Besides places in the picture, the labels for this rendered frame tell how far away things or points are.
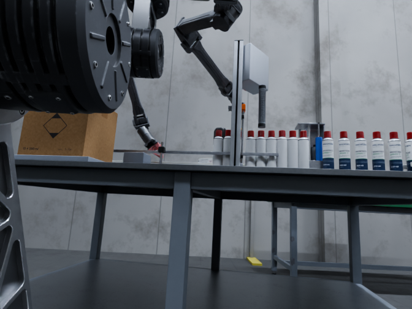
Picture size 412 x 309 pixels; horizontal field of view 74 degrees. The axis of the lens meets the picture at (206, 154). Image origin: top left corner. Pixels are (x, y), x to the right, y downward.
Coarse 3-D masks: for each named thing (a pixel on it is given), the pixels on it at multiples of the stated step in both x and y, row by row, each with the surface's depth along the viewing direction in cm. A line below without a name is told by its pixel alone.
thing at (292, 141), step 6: (294, 132) 137; (294, 138) 135; (288, 144) 136; (294, 144) 135; (288, 150) 136; (294, 150) 134; (288, 156) 135; (294, 156) 133; (288, 162) 135; (294, 162) 133
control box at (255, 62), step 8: (248, 48) 132; (256, 48) 135; (248, 56) 131; (256, 56) 134; (264, 56) 140; (248, 64) 130; (256, 64) 134; (264, 64) 139; (248, 72) 129; (256, 72) 133; (264, 72) 139; (248, 80) 130; (256, 80) 132; (264, 80) 138; (248, 88) 138; (256, 88) 138
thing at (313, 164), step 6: (318, 126) 141; (324, 126) 142; (312, 132) 152; (318, 132) 141; (312, 138) 151; (312, 144) 150; (312, 150) 146; (312, 156) 145; (312, 162) 137; (318, 162) 136; (312, 168) 136; (318, 168) 136
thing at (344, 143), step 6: (342, 132) 134; (342, 138) 133; (342, 144) 132; (348, 144) 131; (342, 150) 131; (348, 150) 131; (342, 156) 131; (348, 156) 130; (342, 162) 130; (348, 162) 130; (342, 168) 130; (348, 168) 129
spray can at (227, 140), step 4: (228, 132) 141; (228, 136) 141; (224, 140) 141; (228, 140) 140; (224, 144) 140; (228, 144) 139; (224, 148) 140; (228, 148) 139; (224, 156) 139; (228, 156) 138; (224, 160) 138; (228, 160) 138; (224, 164) 138; (228, 164) 137
